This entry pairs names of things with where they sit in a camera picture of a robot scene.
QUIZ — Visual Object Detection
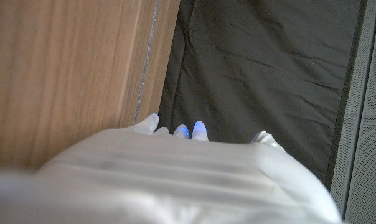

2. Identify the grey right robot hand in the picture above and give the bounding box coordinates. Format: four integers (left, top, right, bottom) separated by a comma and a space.
0, 113, 344, 224

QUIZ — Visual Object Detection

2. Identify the black backdrop cloth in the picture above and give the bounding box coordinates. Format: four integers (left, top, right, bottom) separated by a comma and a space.
158, 0, 369, 191

